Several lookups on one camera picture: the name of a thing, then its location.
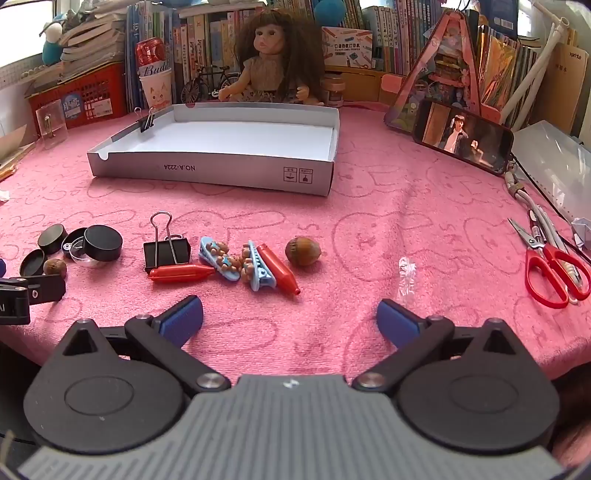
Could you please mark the blue hair clip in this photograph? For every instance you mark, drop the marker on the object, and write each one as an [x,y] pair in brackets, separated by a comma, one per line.
[256,272]
[217,258]

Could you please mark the white paper cup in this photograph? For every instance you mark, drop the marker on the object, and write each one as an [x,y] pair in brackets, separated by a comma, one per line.
[156,90]

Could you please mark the brown nut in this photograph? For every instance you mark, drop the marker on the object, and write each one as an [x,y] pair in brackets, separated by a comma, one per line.
[302,250]
[55,267]

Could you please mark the blue cardboard box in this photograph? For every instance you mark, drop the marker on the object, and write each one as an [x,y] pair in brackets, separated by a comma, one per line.
[501,11]

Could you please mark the brown-haired doll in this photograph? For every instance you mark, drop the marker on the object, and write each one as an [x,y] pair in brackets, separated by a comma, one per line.
[268,55]

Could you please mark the white printed carton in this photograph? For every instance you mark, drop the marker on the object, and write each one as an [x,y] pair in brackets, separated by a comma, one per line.
[346,48]

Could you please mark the white cardboard box tray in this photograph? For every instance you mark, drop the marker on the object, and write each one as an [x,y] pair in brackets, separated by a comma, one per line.
[207,173]

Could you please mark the red scissors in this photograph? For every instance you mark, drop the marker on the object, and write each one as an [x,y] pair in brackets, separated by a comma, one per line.
[549,272]

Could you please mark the black round jar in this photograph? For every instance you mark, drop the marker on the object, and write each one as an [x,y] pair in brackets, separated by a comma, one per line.
[104,242]

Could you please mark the large black binder clip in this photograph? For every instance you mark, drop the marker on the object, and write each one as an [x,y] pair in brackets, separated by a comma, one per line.
[166,256]

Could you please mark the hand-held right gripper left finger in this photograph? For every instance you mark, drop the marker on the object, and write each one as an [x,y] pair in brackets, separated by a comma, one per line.
[182,318]

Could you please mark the red drink can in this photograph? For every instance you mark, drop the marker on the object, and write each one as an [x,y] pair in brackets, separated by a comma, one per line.
[150,53]

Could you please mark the black smartphone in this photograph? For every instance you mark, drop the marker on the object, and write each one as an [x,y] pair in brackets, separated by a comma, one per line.
[461,136]

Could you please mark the white plastic pipe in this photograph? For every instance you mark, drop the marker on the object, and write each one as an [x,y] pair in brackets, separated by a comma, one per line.
[540,60]

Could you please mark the black round lid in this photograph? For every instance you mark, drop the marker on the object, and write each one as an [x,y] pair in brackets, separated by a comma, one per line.
[51,237]
[31,263]

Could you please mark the blue and white plush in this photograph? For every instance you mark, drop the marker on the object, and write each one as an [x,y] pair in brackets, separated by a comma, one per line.
[51,39]

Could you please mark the large red plastic basket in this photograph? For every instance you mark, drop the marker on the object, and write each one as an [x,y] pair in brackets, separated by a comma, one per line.
[87,97]

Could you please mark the white shelf board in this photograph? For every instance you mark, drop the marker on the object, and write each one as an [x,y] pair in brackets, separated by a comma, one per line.
[217,11]

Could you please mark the white folded paper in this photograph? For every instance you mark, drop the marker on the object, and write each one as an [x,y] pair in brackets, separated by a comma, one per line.
[582,233]

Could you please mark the clear plastic dome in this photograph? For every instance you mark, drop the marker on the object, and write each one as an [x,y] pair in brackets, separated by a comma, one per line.
[74,249]

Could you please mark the small black binder clip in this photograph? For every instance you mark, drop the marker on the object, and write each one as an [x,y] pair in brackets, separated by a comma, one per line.
[147,121]

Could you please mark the stack of flat-lying books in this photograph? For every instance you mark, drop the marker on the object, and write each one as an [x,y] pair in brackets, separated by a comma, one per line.
[87,41]

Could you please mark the black miniature bicycle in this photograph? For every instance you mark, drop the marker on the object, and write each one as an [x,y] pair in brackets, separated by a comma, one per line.
[203,83]

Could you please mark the white paper sheet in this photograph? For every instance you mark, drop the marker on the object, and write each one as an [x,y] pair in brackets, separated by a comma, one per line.
[11,143]

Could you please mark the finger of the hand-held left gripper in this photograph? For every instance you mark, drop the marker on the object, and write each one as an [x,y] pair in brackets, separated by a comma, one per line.
[14,307]
[46,288]

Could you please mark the big blue plush toy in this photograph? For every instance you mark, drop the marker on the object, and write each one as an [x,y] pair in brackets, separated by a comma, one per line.
[330,11]

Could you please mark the clear glass cup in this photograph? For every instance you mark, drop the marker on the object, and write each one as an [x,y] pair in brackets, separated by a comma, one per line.
[51,122]

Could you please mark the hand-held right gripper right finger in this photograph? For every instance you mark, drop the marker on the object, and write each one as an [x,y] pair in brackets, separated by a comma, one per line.
[397,323]

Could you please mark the white crumpled tissue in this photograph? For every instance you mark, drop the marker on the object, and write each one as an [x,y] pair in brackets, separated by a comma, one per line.
[2,194]

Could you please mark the wooden drawer unit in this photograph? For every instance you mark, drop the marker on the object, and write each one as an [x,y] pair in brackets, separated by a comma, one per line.
[360,85]

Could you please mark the clear plastic wrap scrap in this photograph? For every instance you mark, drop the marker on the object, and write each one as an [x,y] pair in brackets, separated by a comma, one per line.
[406,277]

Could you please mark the pink triangular toy house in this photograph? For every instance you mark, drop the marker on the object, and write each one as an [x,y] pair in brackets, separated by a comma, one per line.
[438,69]

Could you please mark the small brown-lidded jar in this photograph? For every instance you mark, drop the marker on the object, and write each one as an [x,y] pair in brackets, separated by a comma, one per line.
[333,90]

